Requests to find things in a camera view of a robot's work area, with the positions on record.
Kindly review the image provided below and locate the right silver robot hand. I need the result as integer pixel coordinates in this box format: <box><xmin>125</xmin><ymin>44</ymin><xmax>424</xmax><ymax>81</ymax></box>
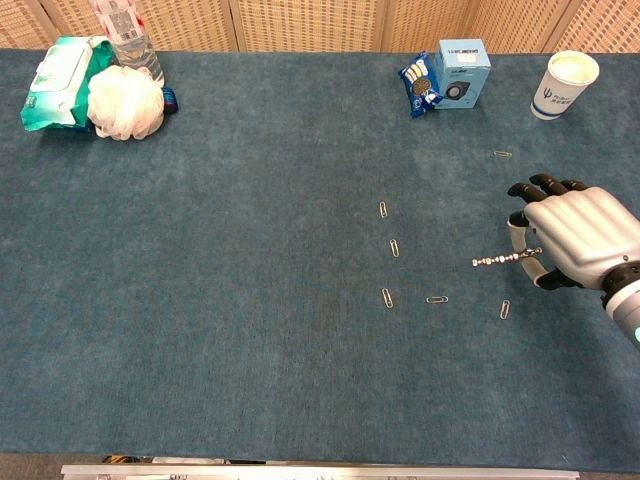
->
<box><xmin>506</xmin><ymin>173</ymin><xmax>640</xmax><ymax>294</ymax></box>

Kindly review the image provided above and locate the silver magnetic bar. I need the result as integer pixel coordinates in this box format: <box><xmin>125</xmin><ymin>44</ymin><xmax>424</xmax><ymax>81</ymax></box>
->
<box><xmin>471</xmin><ymin>247</ymin><xmax>544</xmax><ymax>268</ymax></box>

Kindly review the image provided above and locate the white paper cup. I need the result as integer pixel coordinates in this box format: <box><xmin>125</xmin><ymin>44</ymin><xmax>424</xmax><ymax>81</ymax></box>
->
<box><xmin>530</xmin><ymin>50</ymin><xmax>601</xmax><ymax>122</ymax></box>

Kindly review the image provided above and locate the light blue speaker box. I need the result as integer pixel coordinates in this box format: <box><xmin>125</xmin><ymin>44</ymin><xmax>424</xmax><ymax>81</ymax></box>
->
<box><xmin>430</xmin><ymin>39</ymin><xmax>492</xmax><ymax>111</ymax></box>

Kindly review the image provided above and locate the blue cookie packet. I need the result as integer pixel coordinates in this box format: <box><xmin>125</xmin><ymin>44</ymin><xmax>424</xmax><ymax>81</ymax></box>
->
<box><xmin>397</xmin><ymin>50</ymin><xmax>442</xmax><ymax>120</ymax></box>

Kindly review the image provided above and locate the teal felt table cloth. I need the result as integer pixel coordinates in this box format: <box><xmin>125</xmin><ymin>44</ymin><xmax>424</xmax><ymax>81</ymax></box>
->
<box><xmin>0</xmin><ymin>48</ymin><xmax>640</xmax><ymax>471</ymax></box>

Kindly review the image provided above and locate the wicker folding screen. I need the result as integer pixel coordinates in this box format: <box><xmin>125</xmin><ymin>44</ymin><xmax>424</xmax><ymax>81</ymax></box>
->
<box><xmin>0</xmin><ymin>0</ymin><xmax>640</xmax><ymax>55</ymax></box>

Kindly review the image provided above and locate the white mesh bath sponge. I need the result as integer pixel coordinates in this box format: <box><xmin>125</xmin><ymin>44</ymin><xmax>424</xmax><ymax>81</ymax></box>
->
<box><xmin>86</xmin><ymin>64</ymin><xmax>166</xmax><ymax>141</ymax></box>

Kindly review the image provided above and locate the clear plastic water bottle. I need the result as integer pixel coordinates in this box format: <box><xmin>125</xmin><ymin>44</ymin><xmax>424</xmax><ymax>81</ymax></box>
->
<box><xmin>89</xmin><ymin>0</ymin><xmax>166</xmax><ymax>87</ymax></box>

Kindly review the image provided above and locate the green wet wipes pack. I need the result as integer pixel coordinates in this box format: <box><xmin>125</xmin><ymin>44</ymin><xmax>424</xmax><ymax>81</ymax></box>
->
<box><xmin>19</xmin><ymin>35</ymin><xmax>117</xmax><ymax>133</ymax></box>

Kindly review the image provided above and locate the aluminium rail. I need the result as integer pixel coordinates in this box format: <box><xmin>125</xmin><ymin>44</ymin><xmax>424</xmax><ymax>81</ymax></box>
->
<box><xmin>60</xmin><ymin>463</ymin><xmax>581</xmax><ymax>480</ymax></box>

